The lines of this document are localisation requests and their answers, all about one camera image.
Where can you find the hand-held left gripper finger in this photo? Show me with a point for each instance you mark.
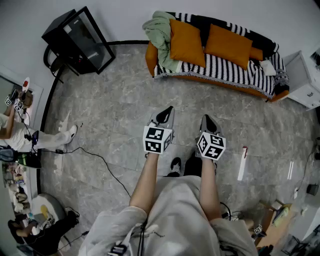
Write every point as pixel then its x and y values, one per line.
pixel 156 117
pixel 170 121

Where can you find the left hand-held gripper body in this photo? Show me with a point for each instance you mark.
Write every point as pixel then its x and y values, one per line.
pixel 153 140

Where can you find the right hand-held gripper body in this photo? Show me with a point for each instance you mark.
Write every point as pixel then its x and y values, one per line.
pixel 211 146

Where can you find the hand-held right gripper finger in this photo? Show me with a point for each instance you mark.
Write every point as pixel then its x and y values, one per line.
pixel 203 125
pixel 218 131

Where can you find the person's right forearm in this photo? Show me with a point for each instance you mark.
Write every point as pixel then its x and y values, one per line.
pixel 210 190

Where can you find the person's left forearm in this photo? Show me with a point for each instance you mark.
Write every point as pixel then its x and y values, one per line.
pixel 145 182

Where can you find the orange sofa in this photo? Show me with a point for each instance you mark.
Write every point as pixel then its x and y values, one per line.
pixel 150 57

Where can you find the person's black trousers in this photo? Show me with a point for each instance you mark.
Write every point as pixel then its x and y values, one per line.
pixel 192 165

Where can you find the person's left shoe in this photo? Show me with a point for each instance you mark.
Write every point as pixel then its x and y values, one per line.
pixel 175 166

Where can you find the white strip with red end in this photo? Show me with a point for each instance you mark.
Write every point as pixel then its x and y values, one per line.
pixel 242 165

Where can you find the small white pillow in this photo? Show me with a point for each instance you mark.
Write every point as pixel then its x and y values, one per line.
pixel 268 67

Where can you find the green knit blanket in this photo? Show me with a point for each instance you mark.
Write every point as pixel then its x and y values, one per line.
pixel 160 32

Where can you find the wooden stool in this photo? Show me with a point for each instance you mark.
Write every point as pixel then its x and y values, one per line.
pixel 268 220

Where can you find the white cabinet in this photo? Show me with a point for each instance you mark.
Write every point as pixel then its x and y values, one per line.
pixel 302 82

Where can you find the black glass-door cabinet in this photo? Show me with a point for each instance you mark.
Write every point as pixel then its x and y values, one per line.
pixel 82 42

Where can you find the black curved floor strip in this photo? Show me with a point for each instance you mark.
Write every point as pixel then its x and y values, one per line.
pixel 46 110

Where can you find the black power adapter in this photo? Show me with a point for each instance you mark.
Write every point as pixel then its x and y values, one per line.
pixel 312 190

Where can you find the white round stool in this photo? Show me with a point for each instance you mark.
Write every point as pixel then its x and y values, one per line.
pixel 53 203

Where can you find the black and green bag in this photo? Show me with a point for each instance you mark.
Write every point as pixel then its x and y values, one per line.
pixel 27 161

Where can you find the cluttered shelf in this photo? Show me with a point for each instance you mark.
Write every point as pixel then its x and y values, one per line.
pixel 17 190

